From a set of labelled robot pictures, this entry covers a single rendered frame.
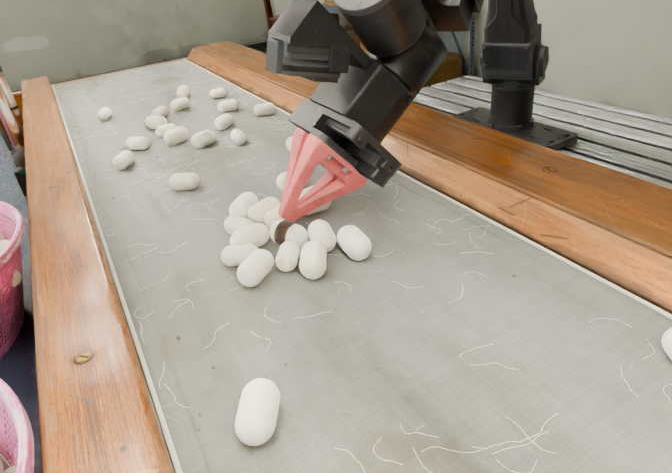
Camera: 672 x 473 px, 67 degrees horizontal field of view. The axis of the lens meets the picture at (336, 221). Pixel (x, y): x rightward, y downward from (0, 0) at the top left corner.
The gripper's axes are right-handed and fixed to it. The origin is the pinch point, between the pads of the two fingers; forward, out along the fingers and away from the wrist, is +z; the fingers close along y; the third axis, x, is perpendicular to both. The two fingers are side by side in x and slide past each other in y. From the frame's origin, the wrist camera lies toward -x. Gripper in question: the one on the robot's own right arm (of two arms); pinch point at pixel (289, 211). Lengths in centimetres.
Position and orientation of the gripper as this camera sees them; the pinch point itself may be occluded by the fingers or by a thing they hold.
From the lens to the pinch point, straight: 45.9
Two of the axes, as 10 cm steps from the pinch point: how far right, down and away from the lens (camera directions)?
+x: 6.4, 4.6, 6.2
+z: -6.0, 8.0, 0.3
